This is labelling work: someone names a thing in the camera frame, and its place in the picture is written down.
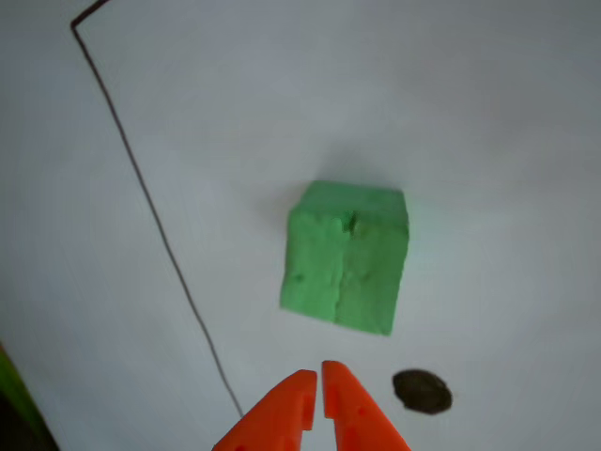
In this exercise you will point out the green clay block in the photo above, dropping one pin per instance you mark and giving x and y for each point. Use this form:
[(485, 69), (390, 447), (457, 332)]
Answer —
[(347, 263)]

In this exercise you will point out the black dot mark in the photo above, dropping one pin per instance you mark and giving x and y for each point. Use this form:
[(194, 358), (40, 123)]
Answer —
[(422, 391)]

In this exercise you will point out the white paper sheet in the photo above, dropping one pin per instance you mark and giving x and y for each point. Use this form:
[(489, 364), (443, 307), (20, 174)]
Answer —
[(469, 141)]

